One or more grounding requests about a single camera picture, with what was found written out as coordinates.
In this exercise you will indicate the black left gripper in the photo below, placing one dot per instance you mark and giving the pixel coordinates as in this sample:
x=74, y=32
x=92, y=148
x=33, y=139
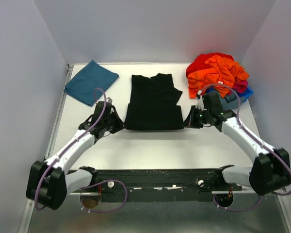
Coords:
x=120, y=124

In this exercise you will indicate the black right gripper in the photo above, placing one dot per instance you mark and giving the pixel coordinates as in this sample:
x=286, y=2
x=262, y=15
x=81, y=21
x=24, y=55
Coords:
x=191, y=122

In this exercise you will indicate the teal t-shirt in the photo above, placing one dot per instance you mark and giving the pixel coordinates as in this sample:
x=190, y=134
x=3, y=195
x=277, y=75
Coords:
x=82, y=86

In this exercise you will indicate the black floral print t-shirt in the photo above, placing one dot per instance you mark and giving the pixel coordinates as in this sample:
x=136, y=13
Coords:
x=153, y=104

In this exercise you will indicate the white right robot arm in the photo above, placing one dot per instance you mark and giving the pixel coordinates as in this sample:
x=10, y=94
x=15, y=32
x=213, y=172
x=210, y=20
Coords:
x=270, y=168

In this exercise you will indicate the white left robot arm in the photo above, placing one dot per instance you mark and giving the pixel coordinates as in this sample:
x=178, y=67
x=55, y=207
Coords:
x=52, y=180

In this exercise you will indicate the grey-teal t-shirt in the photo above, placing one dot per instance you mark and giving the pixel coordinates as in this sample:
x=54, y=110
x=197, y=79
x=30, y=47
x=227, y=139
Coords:
x=229, y=102

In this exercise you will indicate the blue plastic bin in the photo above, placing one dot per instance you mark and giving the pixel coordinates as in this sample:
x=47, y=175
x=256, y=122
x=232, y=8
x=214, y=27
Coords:
x=243, y=97

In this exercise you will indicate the magenta t-shirt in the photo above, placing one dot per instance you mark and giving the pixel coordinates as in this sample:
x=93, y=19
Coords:
x=240, y=86

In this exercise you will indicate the orange t-shirt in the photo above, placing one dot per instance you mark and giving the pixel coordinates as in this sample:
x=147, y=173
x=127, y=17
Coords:
x=224, y=71

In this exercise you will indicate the red t-shirt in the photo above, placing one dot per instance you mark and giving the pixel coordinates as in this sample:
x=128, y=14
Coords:
x=199, y=62

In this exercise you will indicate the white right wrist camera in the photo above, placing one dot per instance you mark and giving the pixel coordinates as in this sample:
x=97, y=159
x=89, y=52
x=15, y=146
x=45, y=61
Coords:
x=200, y=103

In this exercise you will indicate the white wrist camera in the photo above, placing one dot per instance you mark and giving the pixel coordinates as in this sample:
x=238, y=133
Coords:
x=200, y=103
x=109, y=100

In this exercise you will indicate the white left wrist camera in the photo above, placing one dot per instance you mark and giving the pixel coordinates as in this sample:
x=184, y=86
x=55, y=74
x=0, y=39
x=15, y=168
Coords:
x=109, y=100

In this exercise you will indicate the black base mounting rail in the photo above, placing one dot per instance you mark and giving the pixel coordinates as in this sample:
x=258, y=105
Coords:
x=163, y=185

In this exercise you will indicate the aluminium extrusion frame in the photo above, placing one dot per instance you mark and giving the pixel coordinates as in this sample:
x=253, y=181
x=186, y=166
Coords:
x=69, y=115

